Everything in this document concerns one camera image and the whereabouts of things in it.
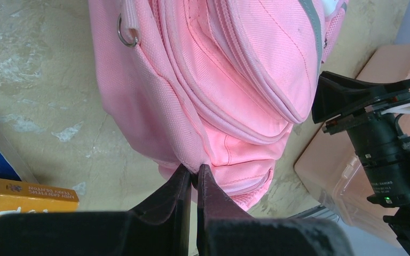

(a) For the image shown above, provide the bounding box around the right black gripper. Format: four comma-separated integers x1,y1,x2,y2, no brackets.
312,71,410,255

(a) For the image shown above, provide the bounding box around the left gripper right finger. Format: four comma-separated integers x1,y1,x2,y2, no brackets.
196,164,353,255

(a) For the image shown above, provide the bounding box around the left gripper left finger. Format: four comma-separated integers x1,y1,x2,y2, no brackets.
0,166,192,255

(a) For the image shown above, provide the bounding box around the pink student backpack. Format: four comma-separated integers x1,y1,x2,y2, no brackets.
88,1,348,210

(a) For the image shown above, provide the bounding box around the pink translucent plastic box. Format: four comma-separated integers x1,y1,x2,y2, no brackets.
294,44,410,254

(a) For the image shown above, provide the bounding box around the orange treehouse book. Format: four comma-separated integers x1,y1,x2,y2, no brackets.
0,179,79,216

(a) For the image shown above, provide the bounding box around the aluminium rail frame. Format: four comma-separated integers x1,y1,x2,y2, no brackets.
288,205,340,222

